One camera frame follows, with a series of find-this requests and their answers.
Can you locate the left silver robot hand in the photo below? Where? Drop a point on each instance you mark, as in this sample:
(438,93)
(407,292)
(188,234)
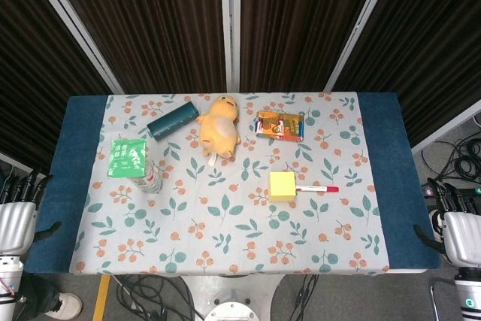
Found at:
(15,227)

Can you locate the dark brown partition panel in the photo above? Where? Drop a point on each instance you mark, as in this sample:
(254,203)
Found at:
(432,35)
(300,16)
(150,16)
(37,54)

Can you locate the dark green cylindrical case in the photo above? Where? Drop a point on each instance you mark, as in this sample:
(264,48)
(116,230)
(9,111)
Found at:
(173,121)

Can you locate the colourful printed snack box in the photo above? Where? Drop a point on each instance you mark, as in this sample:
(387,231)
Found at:
(280,125)

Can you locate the green tea packet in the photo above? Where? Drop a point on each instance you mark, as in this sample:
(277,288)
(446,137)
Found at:
(127,157)

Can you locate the black trouser leg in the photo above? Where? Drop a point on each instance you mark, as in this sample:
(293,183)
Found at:
(35,292)

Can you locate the blue felt table cover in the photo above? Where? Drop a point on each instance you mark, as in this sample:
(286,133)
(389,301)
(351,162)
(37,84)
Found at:
(394,185)

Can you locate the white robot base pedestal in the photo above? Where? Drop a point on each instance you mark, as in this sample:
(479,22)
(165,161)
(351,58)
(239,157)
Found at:
(231,298)

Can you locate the yellow sticky note cube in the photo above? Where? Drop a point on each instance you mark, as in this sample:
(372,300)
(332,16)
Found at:
(282,185)

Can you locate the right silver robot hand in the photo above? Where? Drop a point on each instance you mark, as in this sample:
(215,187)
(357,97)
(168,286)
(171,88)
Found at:
(462,238)

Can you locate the floral printed tablecloth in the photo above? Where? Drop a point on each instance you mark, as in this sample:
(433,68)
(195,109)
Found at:
(225,231)

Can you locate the red white marker pen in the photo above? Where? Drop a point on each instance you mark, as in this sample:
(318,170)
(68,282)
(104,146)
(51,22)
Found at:
(315,188)

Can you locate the black power strip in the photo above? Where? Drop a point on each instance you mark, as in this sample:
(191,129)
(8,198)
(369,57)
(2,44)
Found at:
(474,195)

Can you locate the white sneaker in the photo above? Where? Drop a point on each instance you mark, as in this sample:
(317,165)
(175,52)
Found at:
(67,306)

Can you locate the yellow plush duck toy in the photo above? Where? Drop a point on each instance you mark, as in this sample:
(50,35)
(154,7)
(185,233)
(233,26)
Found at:
(219,125)

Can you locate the clear plastic bottle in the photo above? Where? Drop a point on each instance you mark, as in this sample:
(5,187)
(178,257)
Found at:
(150,182)

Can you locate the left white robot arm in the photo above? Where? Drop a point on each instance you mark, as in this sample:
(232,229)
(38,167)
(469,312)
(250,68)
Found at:
(9,279)

